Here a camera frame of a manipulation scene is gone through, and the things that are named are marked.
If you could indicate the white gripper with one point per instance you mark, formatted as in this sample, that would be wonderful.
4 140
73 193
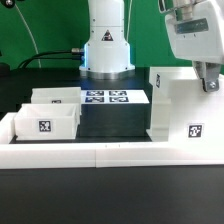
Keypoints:
195 31

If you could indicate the white drawer cabinet box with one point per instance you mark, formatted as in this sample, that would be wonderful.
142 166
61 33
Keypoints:
181 110

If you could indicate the white front drawer with tag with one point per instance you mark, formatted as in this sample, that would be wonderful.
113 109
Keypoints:
47 121

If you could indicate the white drawer with tag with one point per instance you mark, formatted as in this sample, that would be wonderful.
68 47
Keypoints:
56 95
47 121

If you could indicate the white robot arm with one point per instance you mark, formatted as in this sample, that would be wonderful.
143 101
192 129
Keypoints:
107 52

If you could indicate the white rear drawer with tag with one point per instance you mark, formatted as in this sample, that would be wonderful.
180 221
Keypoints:
56 95

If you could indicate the paper sheet with fiducial tags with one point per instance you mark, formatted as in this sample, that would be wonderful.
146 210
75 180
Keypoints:
113 97

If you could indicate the white U-shaped fence frame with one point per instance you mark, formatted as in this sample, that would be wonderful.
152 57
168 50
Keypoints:
97 155

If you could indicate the black camera mount top left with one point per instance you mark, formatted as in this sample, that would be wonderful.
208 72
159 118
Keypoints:
9 3

